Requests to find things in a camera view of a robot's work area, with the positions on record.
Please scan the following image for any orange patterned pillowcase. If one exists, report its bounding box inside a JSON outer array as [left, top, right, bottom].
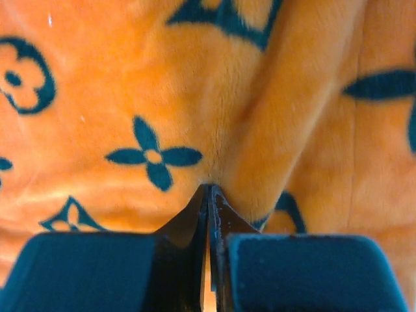
[[1, 1, 415, 311]]

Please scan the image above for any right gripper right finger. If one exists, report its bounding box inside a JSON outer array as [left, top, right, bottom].
[[207, 185, 408, 311]]

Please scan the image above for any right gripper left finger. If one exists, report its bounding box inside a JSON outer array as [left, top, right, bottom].
[[1, 185, 208, 311]]

